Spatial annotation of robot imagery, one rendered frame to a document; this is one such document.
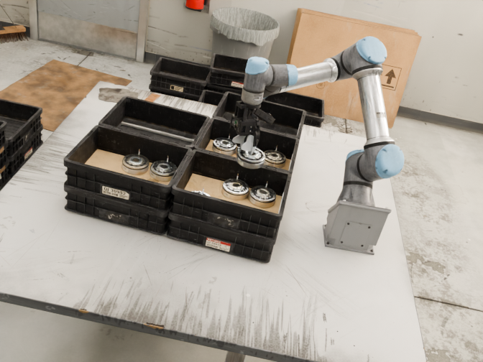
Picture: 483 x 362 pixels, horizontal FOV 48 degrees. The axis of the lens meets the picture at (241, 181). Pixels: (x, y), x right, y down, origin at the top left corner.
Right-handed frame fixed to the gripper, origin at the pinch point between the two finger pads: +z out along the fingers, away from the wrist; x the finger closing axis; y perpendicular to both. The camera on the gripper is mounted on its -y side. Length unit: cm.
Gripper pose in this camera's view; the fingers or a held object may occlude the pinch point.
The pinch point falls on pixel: (247, 151)
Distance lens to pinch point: 204.7
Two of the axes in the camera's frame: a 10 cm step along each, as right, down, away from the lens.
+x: 5.1, 4.9, -7.1
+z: -1.5, 8.6, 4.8
